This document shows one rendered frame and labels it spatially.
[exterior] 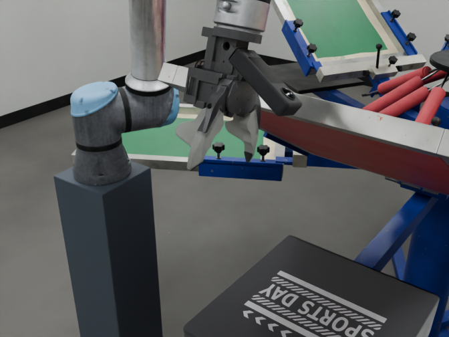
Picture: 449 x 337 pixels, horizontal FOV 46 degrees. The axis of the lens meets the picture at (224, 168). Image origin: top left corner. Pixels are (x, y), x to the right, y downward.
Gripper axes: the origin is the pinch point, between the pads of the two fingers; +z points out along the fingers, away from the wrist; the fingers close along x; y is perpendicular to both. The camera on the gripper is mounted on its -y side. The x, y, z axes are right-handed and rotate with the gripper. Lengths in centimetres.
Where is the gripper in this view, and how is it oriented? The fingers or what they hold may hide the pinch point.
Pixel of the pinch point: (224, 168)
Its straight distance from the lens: 79.6
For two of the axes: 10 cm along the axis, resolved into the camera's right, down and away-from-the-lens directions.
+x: -5.8, 0.9, -8.1
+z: -1.8, 9.5, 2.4
